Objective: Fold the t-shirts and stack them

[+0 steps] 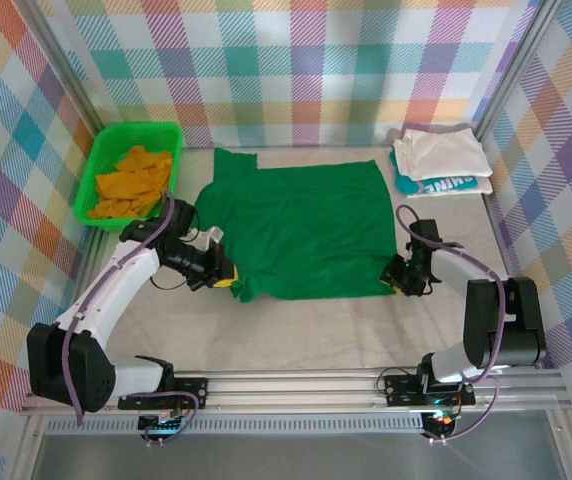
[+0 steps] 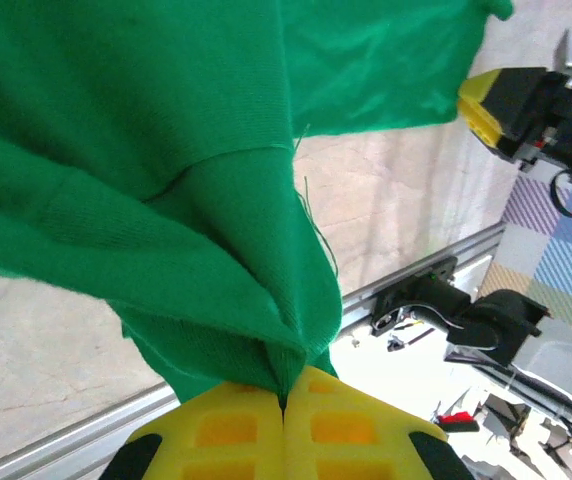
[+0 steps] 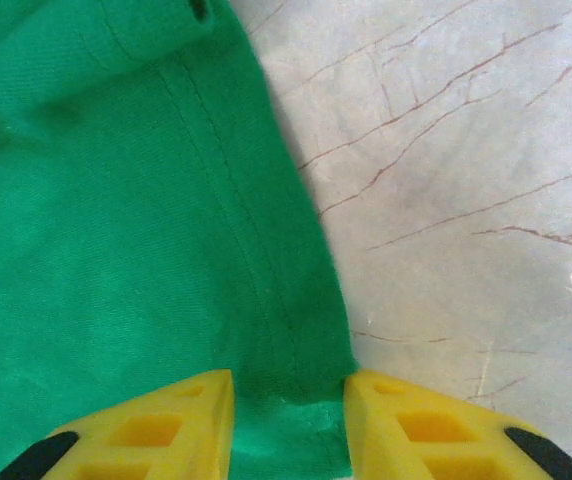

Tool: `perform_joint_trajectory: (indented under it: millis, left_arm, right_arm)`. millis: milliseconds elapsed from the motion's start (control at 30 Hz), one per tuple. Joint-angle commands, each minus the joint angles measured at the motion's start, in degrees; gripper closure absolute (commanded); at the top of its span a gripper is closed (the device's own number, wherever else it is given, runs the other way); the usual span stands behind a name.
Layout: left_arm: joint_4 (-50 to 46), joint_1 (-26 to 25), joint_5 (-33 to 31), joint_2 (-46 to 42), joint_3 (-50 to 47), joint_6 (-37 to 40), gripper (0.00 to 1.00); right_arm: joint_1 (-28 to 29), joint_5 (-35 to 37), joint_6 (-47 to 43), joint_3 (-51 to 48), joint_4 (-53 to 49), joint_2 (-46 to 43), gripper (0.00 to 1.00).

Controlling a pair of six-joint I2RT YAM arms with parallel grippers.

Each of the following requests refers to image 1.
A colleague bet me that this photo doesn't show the green t-shirt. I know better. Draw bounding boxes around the green t-shirt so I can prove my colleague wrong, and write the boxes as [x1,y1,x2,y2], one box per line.
[193,147,398,305]

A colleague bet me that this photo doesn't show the white t-shirt with teal print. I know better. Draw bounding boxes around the white t-shirt with teal print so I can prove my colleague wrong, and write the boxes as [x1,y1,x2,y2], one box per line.
[389,149,495,199]

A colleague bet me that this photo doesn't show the orange t-shirt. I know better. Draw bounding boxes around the orange t-shirt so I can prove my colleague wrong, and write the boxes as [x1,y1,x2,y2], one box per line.
[88,144,175,221]

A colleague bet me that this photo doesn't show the green plastic basket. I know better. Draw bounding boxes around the green plastic basket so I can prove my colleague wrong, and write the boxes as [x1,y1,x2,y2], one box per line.
[73,122,186,233]

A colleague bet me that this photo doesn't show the right controller circuit board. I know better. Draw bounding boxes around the right controller circuit board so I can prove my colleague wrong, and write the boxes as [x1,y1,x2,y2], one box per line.
[423,409,460,441]

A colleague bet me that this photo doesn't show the controller circuit board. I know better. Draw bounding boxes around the controller circuit board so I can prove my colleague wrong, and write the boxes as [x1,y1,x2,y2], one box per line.
[423,409,460,441]
[138,407,190,446]

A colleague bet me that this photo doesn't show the left controller circuit board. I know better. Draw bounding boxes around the left controller circuit board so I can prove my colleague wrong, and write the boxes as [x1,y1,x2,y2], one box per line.
[138,407,190,446]

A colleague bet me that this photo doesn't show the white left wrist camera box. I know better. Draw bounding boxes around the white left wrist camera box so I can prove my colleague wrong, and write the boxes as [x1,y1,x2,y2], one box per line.
[193,226,225,251]

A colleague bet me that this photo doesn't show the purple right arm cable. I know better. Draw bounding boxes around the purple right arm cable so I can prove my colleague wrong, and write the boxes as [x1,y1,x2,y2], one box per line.
[395,203,508,444]

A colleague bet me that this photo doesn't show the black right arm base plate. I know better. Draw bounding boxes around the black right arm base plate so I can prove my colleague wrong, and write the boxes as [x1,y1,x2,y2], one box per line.
[383,373,477,407]

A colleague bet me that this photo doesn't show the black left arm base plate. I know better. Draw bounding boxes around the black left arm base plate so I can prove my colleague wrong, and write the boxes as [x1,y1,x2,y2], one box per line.
[117,377,210,412]

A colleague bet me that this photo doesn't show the aluminium cross rail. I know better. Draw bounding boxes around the aluminium cross rail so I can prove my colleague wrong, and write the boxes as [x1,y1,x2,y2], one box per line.
[20,367,572,416]

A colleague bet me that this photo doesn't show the grey slotted cable duct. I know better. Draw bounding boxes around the grey slotted cable duct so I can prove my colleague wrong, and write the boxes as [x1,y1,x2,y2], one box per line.
[45,418,425,435]

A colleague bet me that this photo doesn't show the aluminium frame post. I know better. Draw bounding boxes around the aluminium frame post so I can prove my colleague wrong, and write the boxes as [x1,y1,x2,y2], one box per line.
[473,0,565,139]
[20,0,107,131]

